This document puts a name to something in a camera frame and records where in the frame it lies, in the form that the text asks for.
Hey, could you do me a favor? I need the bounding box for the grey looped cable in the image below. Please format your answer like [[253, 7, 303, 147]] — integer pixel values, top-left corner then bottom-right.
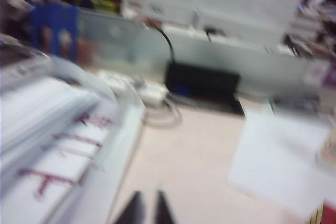
[[142, 94, 183, 128]]

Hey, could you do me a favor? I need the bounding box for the grey plug with cable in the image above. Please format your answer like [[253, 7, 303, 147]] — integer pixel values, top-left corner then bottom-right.
[[96, 70, 148, 91]]

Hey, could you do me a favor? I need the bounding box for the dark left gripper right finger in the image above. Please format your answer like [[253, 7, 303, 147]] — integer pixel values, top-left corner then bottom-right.
[[154, 189, 177, 224]]

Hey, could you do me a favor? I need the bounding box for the white power adapter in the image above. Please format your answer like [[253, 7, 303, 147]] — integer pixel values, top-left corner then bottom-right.
[[138, 81, 169, 104]]

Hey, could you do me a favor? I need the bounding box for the white board panel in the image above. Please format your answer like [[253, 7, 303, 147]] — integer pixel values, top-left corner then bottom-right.
[[142, 0, 316, 49]]

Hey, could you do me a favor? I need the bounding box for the thick black power cable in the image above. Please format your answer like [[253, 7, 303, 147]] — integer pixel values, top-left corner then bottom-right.
[[154, 25, 176, 64]]

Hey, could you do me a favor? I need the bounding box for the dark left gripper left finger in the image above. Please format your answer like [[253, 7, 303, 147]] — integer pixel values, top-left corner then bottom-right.
[[112, 190, 146, 224]]

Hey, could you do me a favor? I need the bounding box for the long frosted glass partition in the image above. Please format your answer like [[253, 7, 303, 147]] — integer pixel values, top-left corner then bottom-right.
[[78, 8, 336, 99]]

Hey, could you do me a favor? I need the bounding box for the purple name sign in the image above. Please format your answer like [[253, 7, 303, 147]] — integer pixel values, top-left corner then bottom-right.
[[303, 62, 336, 89]]

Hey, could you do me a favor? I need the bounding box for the large white paper sheet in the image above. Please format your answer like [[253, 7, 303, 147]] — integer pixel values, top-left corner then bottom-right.
[[227, 108, 332, 217]]

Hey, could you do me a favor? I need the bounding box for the black rectangular box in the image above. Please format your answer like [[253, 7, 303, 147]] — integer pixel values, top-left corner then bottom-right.
[[164, 62, 245, 116]]

